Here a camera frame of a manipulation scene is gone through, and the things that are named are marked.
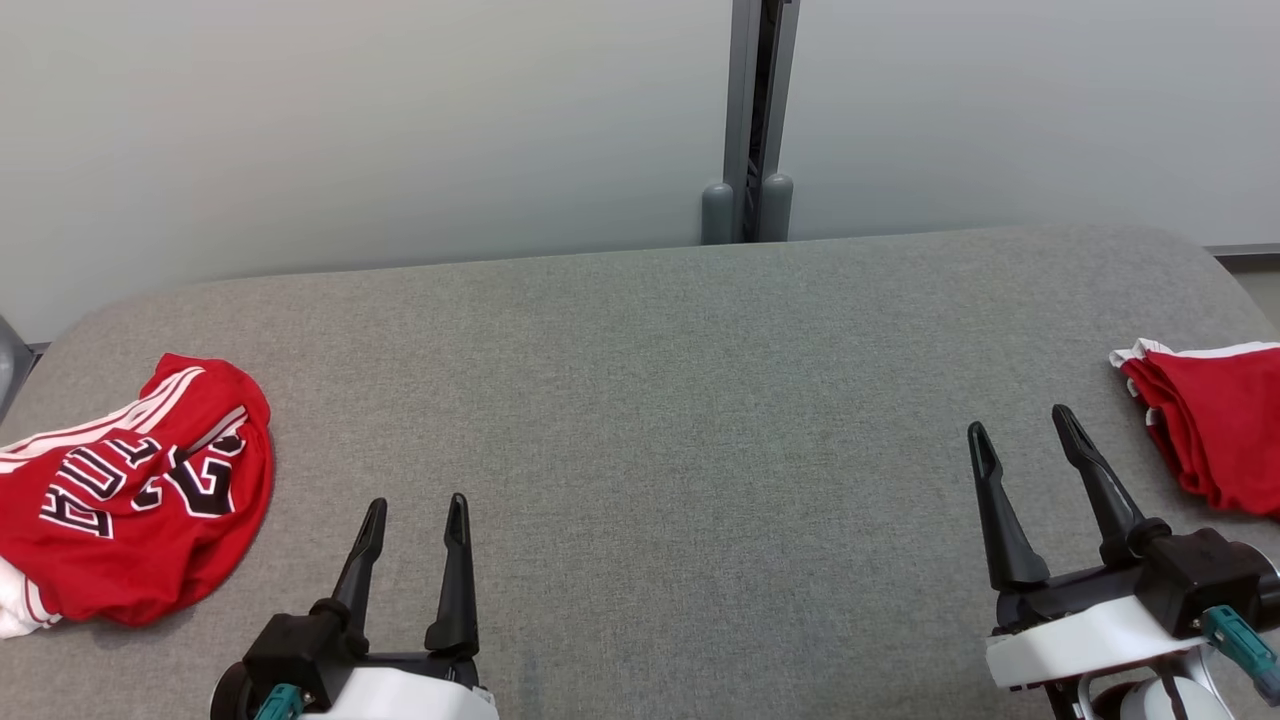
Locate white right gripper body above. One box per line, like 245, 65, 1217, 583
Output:
985, 565, 1216, 691

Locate grey fabric sofa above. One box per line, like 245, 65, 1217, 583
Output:
0, 225, 1280, 720

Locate grey metal frame piece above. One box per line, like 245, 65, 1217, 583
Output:
0, 315, 41, 421

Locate red shorts with white trim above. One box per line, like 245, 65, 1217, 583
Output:
1108, 338, 1280, 518

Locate red basketball jersey white sleeves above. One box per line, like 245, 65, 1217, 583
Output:
0, 352, 276, 639

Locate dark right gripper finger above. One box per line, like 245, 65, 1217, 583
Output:
966, 421, 1051, 591
1051, 404, 1151, 563

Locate grey partition post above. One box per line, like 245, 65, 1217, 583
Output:
700, 0, 801, 246

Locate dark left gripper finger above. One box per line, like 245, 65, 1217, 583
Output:
332, 497, 389, 626
424, 492, 481, 659

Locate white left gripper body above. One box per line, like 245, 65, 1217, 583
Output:
300, 650, 499, 720

